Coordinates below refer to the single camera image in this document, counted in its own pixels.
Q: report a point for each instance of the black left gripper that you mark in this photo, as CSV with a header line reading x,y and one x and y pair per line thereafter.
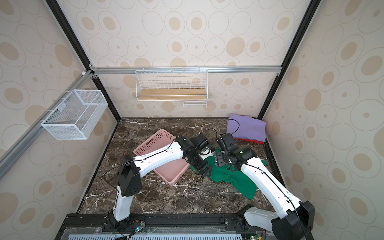
x,y
200,166

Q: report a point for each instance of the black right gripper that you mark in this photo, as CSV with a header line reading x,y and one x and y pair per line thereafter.
x,y
221,159

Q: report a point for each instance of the green t-shirt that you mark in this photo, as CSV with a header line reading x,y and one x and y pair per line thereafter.
x,y
229,174

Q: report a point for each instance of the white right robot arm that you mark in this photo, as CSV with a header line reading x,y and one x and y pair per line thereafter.
x,y
270,186

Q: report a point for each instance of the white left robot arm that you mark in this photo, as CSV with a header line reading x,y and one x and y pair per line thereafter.
x,y
129,183

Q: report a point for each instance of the folded red t-shirt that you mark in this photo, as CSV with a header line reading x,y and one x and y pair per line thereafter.
x,y
252,141

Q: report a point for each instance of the folded purple t-shirt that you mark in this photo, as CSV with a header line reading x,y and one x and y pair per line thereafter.
x,y
245,127

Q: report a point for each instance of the pink plastic basket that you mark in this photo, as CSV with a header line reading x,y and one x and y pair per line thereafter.
x,y
161,154

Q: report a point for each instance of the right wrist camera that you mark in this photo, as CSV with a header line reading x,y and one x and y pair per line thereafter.
x,y
227,143

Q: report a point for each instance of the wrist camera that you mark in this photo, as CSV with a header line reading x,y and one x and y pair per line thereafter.
x,y
227,143
201,143

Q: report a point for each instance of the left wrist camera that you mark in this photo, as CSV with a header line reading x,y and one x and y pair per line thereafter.
x,y
201,143

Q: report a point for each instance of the white wire wall shelf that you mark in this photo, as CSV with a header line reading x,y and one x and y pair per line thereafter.
x,y
189,88

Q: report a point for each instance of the aluminium wall rail back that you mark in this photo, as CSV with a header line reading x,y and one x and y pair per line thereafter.
x,y
195,69

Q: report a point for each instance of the aluminium wall rail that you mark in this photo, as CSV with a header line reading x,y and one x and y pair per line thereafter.
x,y
13,154
195,69

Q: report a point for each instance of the white mesh wall basket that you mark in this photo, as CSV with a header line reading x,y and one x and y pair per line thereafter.
x,y
76,115

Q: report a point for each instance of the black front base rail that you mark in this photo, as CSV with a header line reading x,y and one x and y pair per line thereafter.
x,y
228,222

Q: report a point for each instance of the aluminium wall rail left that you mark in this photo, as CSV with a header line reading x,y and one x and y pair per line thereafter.
x,y
13,154

